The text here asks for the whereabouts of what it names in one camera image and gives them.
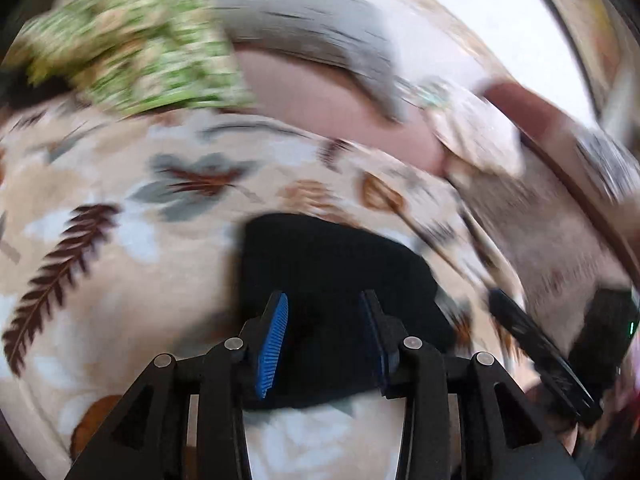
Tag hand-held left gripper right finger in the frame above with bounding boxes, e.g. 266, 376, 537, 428
360, 289, 586, 480

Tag grey quilted blanket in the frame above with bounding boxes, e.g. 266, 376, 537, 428
215, 0, 416, 123

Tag pink bed mat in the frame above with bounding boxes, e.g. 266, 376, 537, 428
235, 47, 446, 176

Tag leaf print fleece blanket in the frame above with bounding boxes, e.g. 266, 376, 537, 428
0, 105, 526, 480

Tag cream printed cloth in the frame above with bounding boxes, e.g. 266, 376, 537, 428
425, 82, 526, 178

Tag small white green cloth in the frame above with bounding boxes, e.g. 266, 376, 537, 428
400, 77, 451, 111

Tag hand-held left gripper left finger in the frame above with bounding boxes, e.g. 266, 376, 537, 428
65, 290, 290, 480

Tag grey crumpled garment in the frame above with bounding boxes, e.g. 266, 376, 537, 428
575, 127, 640, 206

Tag black pants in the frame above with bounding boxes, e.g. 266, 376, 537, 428
239, 212, 456, 411

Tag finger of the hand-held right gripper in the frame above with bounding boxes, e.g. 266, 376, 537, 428
487, 287, 603, 428

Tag green patterned quilt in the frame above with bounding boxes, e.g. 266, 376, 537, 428
0, 0, 256, 116

